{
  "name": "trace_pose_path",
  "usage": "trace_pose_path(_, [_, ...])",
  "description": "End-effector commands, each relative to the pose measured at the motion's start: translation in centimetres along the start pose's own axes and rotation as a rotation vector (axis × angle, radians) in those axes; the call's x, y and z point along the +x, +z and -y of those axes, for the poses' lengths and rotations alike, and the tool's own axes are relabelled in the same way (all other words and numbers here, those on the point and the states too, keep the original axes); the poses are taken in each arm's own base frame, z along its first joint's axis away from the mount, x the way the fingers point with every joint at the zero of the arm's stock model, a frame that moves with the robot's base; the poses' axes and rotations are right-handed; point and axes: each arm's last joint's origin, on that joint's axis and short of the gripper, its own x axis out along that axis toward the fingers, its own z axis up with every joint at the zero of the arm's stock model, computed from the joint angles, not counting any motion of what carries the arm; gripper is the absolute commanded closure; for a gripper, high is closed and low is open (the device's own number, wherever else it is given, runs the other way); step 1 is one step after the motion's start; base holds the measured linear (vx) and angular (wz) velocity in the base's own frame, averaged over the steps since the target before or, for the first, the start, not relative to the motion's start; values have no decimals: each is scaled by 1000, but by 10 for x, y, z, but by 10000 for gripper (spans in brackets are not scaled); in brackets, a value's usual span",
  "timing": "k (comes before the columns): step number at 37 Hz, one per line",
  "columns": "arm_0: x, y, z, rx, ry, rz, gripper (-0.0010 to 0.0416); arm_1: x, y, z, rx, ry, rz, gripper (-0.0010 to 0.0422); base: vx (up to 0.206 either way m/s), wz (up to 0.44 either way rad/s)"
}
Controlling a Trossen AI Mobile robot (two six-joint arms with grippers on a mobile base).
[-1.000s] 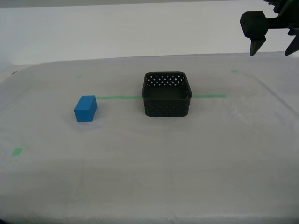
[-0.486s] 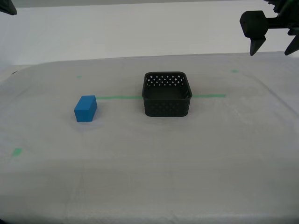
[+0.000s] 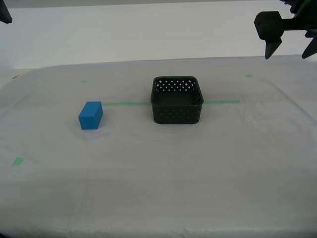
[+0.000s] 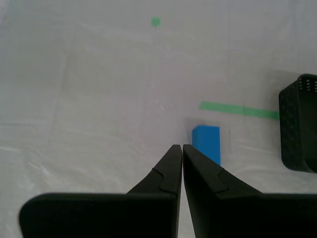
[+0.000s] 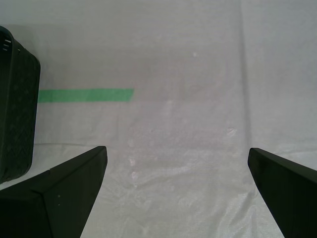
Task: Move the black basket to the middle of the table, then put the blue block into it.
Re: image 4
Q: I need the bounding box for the long green tape strip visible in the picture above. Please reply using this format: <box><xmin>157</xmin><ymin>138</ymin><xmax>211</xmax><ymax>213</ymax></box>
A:
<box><xmin>199</xmin><ymin>101</ymin><xmax>281</xmax><ymax>120</ymax></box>

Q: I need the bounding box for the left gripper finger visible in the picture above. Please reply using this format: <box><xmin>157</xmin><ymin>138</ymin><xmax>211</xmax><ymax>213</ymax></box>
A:
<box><xmin>182</xmin><ymin>144</ymin><xmax>317</xmax><ymax>238</ymax></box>
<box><xmin>18</xmin><ymin>144</ymin><xmax>183</xmax><ymax>238</ymax></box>

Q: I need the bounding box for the black perforated plastic basket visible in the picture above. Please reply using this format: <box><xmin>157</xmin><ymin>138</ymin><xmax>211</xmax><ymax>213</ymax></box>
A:
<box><xmin>278</xmin><ymin>73</ymin><xmax>317</xmax><ymax>173</ymax></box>

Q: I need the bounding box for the blue rectangular block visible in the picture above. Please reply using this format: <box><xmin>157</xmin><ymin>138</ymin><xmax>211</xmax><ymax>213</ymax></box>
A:
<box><xmin>192</xmin><ymin>125</ymin><xmax>221</xmax><ymax>166</ymax></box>

